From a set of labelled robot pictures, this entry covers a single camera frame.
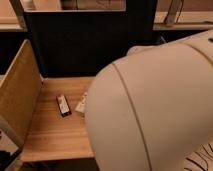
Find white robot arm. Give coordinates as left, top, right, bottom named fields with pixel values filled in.
left=85, top=30, right=213, bottom=171

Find white flat packet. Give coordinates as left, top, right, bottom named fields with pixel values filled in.
left=75, top=93, right=87, bottom=113

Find small dark rectangular packet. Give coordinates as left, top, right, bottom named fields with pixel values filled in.
left=56, top=94, right=71, bottom=117

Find black back panel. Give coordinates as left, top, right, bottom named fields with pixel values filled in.
left=24, top=0, right=157, bottom=77

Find left wooden side panel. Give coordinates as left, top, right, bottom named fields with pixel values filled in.
left=0, top=39, right=42, bottom=148

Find black floor cables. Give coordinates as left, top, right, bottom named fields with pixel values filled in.
left=184, top=142, right=213, bottom=171

